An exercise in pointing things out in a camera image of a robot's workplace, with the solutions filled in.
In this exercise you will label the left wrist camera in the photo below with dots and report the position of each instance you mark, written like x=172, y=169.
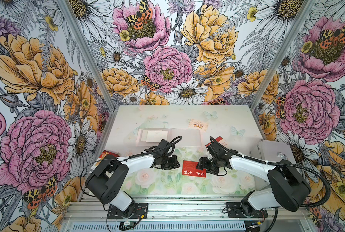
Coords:
x=166, y=146

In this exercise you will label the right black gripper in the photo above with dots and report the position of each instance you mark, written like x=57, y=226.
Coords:
x=203, y=164

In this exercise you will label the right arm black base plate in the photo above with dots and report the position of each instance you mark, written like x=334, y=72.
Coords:
x=240, y=210

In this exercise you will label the pale pink text card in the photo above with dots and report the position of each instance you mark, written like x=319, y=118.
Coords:
x=151, y=136

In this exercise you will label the red box at left edge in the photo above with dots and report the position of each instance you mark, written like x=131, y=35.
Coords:
x=106, y=153

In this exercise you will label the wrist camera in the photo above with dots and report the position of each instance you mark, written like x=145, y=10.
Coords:
x=213, y=148
x=166, y=146

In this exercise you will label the red card gold characters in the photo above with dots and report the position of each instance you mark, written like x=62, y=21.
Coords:
x=189, y=168

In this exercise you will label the aluminium front rail frame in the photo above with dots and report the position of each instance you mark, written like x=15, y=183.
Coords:
x=179, y=213

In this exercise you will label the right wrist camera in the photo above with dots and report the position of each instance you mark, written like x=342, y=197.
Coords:
x=213, y=148

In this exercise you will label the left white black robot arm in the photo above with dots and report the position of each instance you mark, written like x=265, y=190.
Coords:
x=106, y=180

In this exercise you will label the silver aluminium case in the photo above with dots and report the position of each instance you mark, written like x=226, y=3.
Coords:
x=275, y=151

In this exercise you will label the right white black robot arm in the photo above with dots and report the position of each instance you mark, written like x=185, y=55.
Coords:
x=286, y=187

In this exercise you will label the pale card red characters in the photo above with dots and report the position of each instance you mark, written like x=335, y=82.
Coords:
x=199, y=125

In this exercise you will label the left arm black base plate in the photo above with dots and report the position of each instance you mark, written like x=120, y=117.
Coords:
x=134, y=211

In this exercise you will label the pink elephant photo album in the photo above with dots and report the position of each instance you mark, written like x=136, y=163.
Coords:
x=190, y=137

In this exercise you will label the red and pink card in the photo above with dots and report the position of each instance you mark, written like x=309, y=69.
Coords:
x=219, y=140

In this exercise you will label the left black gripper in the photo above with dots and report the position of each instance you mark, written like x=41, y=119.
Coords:
x=173, y=165

